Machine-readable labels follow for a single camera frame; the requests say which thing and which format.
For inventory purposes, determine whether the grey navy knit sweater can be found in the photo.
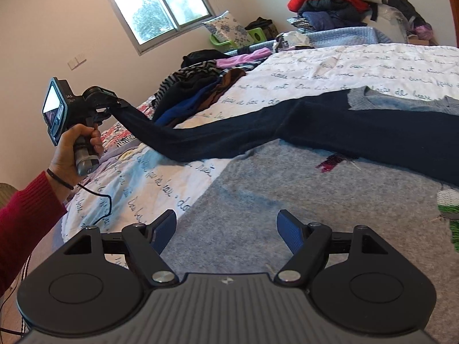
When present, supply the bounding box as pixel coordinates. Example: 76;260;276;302
114;85;459;341

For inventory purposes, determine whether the dark clothes pile on bed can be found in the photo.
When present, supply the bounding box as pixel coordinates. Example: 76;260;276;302
152;47;272;127

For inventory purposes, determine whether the red jacket clothes heap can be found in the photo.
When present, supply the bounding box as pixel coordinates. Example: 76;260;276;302
287;0;435;45

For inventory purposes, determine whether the person's left hand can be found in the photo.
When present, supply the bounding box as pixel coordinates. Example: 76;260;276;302
45;124;104;203

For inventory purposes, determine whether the white script-print bedspread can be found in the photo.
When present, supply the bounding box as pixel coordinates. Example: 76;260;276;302
61;44;458;240

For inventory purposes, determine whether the sliding glass window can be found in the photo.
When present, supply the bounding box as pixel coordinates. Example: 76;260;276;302
110;0;214;54

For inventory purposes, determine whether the floral pillow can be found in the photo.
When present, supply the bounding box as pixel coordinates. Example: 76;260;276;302
203;11;254;49

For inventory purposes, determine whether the green plastic stool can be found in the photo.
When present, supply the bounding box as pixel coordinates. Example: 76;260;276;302
209;27;267;50

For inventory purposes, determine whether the light blue knit blanket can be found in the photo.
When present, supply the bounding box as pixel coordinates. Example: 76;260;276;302
226;26;392;56

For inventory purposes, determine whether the white wall switch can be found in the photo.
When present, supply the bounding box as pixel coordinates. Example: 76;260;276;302
68;54;87;71

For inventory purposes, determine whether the black hair tie bracelet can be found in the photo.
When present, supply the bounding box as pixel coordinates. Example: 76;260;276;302
45;168;76;191

